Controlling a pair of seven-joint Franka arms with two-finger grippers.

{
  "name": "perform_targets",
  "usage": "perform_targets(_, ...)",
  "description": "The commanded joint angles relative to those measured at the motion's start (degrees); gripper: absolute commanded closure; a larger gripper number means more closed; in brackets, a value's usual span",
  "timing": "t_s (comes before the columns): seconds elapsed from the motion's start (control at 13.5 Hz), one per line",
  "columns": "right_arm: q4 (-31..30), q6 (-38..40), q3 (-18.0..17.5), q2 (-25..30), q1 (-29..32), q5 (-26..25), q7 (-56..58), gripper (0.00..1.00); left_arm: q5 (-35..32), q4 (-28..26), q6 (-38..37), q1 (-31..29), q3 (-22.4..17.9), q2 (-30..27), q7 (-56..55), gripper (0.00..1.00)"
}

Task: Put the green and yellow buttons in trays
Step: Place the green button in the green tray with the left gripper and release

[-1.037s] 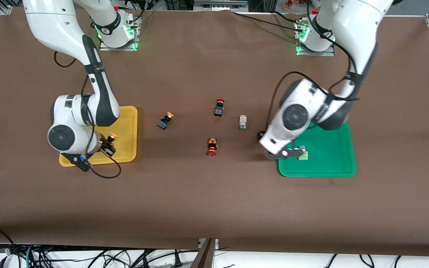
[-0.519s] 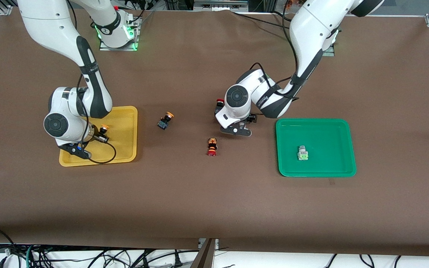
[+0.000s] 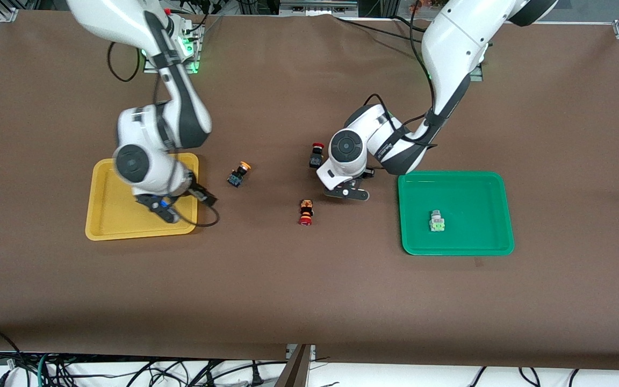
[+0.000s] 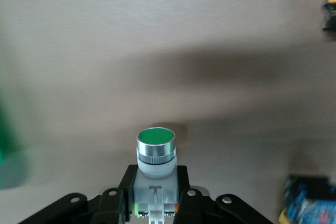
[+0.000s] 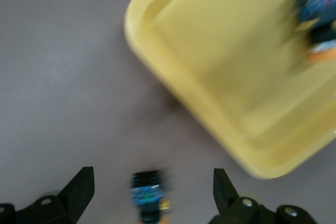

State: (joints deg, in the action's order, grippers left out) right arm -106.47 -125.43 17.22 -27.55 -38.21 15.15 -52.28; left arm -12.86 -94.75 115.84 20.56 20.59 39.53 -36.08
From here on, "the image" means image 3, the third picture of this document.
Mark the yellow plastic tray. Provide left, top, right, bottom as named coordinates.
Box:
left=85, top=153, right=199, bottom=241

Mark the black cable on table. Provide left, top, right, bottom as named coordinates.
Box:
left=334, top=15, right=429, bottom=45

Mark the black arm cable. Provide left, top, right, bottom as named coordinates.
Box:
left=362, top=15, right=440, bottom=148
left=106, top=40, right=145, bottom=83

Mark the aluminium frame rail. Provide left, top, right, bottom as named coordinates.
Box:
left=280, top=0, right=359, bottom=17

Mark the brown table cover mat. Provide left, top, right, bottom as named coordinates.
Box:
left=0, top=10, right=619, bottom=371

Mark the red button black block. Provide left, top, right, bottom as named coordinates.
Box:
left=308, top=142, right=326, bottom=169

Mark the yellow push button switch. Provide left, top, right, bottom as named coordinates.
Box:
left=227, top=161, right=252, bottom=188

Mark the metal frame post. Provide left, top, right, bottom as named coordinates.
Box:
left=275, top=344, right=316, bottom=387

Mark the black camera cable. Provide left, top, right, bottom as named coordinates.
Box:
left=177, top=200, right=220, bottom=228

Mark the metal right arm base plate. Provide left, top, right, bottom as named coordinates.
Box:
left=143, top=16, right=204, bottom=74

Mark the teal floor cable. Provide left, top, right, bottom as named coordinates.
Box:
left=37, top=352, right=51, bottom=387

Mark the green plastic tray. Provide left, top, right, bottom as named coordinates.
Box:
left=398, top=171, right=515, bottom=256

